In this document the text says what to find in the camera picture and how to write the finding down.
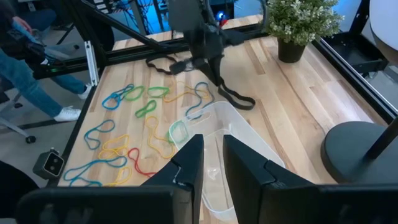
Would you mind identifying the grey office chair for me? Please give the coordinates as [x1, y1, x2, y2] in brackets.
[0, 79, 37, 145]

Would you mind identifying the black utility cart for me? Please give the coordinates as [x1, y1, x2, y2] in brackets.
[322, 0, 391, 75]

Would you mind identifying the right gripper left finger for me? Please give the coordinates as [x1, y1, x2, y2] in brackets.
[16, 133, 205, 224]

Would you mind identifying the person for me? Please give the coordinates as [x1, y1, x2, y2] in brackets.
[0, 0, 93, 123]

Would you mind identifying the clear plastic bin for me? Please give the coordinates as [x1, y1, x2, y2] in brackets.
[169, 101, 286, 222]

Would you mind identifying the wide black rubber band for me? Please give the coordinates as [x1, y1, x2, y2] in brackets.
[217, 79, 256, 111]
[145, 55, 193, 76]

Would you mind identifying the red rubber band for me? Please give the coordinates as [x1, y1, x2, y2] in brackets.
[127, 147, 158, 179]

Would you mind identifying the black depth camera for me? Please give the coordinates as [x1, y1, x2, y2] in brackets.
[32, 147, 65, 180]

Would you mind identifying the silver aluminium bracket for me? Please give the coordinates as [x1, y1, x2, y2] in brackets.
[84, 40, 100, 87]

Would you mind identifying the green plant in black pot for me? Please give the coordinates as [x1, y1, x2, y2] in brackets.
[265, 0, 345, 64]

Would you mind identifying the blue rubber band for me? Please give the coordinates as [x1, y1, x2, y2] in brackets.
[101, 83, 135, 111]
[83, 119, 116, 151]
[185, 81, 216, 118]
[68, 176, 103, 188]
[63, 155, 128, 182]

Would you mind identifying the white globe lamp, black base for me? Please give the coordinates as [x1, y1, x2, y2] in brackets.
[320, 0, 398, 185]

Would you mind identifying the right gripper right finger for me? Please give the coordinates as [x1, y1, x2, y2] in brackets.
[222, 134, 398, 224]

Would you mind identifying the yellow rubber band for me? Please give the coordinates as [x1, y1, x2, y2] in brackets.
[144, 115, 177, 160]
[163, 85, 211, 104]
[98, 134, 131, 161]
[104, 166, 133, 188]

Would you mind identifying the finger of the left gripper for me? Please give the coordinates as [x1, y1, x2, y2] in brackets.
[213, 29, 250, 88]
[169, 58, 219, 87]

